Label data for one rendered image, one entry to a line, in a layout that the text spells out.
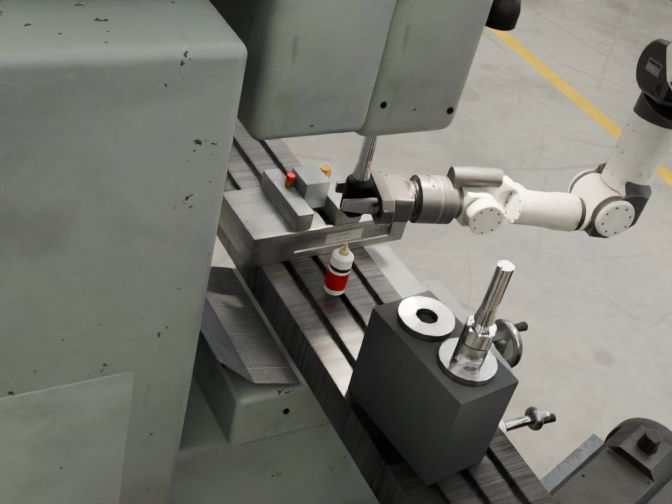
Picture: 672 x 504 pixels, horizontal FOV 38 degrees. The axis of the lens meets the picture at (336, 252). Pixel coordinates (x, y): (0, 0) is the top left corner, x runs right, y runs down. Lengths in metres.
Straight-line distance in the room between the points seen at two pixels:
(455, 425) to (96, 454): 0.54
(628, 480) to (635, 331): 1.48
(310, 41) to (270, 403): 0.68
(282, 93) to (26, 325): 0.46
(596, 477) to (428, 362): 0.80
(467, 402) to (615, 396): 1.93
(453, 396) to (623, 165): 0.65
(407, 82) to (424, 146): 2.72
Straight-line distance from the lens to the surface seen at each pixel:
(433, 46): 1.47
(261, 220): 1.82
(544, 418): 2.35
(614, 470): 2.21
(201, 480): 1.83
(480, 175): 1.75
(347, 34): 1.35
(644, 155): 1.85
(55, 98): 1.10
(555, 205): 1.85
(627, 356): 3.50
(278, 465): 1.90
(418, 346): 1.47
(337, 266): 1.76
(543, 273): 3.69
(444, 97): 1.54
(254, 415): 1.72
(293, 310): 1.75
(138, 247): 1.27
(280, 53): 1.32
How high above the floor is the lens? 2.07
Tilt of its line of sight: 37 degrees down
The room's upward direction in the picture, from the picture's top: 15 degrees clockwise
